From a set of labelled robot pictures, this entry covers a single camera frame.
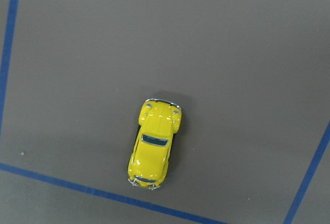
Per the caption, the yellow beetle toy car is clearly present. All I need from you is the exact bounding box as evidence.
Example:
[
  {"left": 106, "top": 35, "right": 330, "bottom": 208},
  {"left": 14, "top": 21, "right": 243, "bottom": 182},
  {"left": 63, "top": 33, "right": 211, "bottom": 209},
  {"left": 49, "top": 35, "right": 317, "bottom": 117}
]
[{"left": 127, "top": 98, "right": 182, "bottom": 191}]

